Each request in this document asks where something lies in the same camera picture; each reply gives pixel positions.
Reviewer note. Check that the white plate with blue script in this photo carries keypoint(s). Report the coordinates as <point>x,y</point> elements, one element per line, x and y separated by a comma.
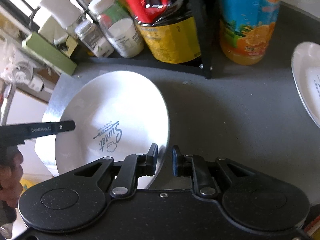
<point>100,110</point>

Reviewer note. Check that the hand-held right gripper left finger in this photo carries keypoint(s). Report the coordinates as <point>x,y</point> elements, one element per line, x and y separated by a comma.
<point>152,162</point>

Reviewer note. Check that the person's left hand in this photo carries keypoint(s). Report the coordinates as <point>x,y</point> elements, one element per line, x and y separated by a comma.
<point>11,180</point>

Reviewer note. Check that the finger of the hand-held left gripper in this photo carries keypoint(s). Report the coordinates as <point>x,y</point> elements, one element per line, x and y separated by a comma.
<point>65,127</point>

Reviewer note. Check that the orange juice bottle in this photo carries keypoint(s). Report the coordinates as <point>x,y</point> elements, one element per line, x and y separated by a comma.
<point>245,30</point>

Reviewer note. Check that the white fan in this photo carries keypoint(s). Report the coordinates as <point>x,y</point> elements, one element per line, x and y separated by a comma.
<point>20,71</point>

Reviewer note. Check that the white-capped spray bottle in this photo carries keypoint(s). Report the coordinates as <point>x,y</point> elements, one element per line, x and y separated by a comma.
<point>60,6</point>

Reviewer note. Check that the small white plate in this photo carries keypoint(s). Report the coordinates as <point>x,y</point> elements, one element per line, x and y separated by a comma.
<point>307,80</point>

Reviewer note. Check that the white-capped green jar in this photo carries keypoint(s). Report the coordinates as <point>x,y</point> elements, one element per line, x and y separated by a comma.
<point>100,3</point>

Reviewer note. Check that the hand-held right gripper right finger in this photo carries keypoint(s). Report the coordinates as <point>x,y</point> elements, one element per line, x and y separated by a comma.
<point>176,160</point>

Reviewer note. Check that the green cardboard box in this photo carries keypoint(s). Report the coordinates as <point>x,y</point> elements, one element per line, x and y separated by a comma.
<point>47,52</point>

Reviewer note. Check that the black metal rack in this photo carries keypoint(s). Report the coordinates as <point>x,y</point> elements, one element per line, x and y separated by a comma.
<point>206,55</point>

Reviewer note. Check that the small spice jar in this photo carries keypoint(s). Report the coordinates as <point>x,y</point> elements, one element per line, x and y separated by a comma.
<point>92,37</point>

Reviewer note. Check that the white pill bottle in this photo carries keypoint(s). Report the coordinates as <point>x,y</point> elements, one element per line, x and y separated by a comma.
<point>122,38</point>

